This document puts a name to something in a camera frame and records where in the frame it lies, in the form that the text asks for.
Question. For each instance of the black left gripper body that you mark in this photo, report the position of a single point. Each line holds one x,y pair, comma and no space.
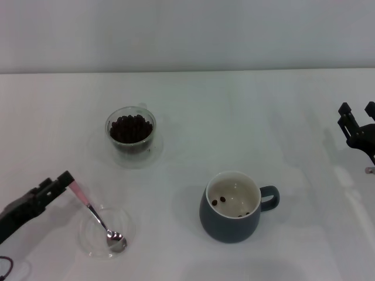
20,212

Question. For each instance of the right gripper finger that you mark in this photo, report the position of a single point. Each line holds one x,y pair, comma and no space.
371,109
347,120

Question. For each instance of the coffee bean pile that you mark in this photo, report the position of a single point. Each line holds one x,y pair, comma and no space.
132,128

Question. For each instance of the few coffee beans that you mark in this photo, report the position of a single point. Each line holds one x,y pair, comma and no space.
222,199

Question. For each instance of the dark blue ceramic mug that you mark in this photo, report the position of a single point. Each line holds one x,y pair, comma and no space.
228,228

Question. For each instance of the clear glass cup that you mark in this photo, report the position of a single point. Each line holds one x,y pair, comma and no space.
132,147

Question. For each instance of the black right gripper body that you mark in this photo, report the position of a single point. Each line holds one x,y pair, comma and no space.
366,137

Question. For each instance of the small clear glass dish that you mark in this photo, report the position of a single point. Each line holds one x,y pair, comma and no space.
88,248

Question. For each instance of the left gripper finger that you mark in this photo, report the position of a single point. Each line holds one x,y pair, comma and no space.
63,180
51,199

